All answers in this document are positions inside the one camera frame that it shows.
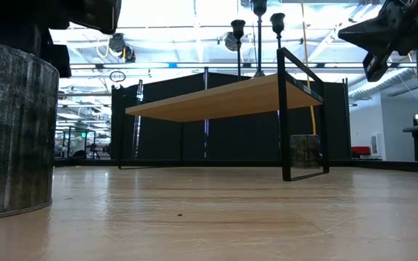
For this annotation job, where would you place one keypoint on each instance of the orange candle glass jar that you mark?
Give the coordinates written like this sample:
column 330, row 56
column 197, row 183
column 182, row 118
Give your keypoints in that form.
column 13, row 137

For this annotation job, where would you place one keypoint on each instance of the wooden shelf riser black frame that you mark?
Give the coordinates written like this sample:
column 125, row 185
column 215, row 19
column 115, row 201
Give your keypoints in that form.
column 230, row 98

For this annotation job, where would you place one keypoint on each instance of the grey candle glass jar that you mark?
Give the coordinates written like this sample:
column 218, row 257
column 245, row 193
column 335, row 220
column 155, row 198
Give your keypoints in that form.
column 305, row 150

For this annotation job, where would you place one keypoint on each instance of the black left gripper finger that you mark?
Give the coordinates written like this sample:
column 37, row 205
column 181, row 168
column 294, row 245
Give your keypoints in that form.
column 62, row 59

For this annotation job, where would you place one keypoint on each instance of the distant black rig frame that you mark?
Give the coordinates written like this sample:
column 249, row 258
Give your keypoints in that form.
column 78, row 145

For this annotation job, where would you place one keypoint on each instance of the black partition screen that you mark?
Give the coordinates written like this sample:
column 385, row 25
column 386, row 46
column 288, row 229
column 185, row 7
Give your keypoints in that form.
column 238, row 141

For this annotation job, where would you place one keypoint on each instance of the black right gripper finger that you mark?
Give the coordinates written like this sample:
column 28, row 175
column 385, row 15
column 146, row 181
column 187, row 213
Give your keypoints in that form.
column 376, row 68
column 372, row 34

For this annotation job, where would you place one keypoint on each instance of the red seat cushion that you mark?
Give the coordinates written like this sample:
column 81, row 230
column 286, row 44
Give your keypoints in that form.
column 360, row 151

